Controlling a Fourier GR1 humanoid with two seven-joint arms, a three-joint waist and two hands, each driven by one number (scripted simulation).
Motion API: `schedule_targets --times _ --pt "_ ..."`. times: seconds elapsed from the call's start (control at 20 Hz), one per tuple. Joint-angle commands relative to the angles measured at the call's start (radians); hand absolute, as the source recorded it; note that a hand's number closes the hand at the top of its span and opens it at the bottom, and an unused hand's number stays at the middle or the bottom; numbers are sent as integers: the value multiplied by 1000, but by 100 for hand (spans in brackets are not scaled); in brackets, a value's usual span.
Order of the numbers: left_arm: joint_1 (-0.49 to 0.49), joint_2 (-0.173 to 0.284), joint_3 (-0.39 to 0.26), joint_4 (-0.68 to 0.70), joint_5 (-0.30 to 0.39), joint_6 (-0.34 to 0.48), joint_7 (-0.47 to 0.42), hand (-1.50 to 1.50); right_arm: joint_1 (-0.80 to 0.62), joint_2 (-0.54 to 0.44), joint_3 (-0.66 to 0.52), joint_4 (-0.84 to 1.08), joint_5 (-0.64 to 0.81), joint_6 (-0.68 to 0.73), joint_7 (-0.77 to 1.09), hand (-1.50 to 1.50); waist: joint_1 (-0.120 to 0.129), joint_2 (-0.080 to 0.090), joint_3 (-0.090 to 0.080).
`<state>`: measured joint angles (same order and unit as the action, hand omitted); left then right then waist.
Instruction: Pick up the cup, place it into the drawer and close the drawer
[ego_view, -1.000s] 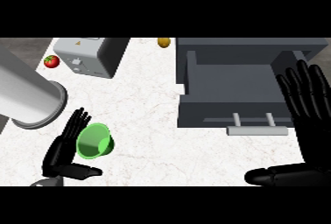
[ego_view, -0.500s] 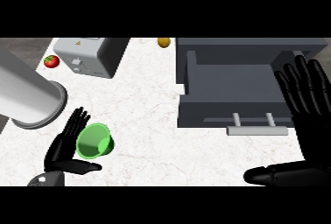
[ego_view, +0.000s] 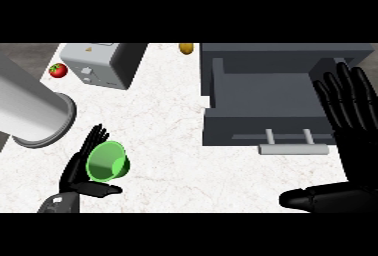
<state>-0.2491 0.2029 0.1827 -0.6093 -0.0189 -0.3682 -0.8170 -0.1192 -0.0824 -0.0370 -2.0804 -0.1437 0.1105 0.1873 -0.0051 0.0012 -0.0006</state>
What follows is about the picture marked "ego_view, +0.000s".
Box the dark grey open drawer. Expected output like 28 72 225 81
200 57 345 147

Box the green cup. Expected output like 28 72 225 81
84 140 131 183

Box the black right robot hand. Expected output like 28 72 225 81
277 61 378 214

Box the grey toaster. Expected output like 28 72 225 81
59 42 149 91

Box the dark grey cabinet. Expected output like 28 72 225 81
199 42 376 98

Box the red tomato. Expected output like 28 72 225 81
47 62 69 79

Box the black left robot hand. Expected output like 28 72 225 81
57 123 124 199

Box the pale grey drawer handle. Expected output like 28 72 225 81
256 128 330 156

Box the large pale grey cylinder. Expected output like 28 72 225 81
0 54 78 150

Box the yellow-brown fruit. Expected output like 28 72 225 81
177 42 194 56

